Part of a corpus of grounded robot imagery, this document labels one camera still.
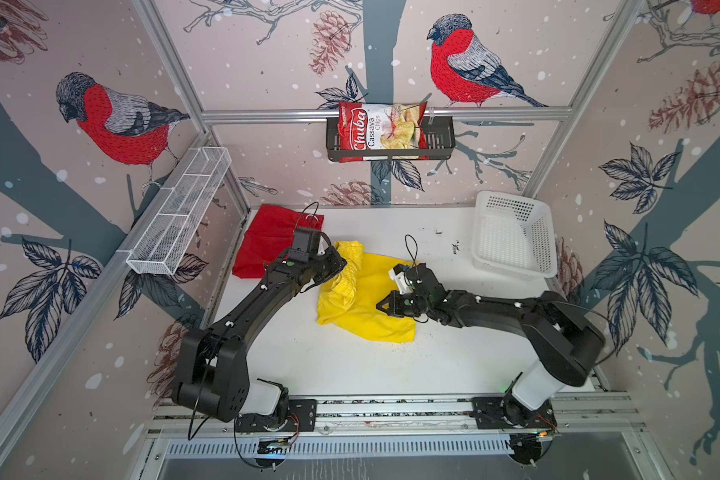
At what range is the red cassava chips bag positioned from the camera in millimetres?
873

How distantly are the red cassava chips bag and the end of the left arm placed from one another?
1.11ft

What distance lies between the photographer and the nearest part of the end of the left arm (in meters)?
0.62
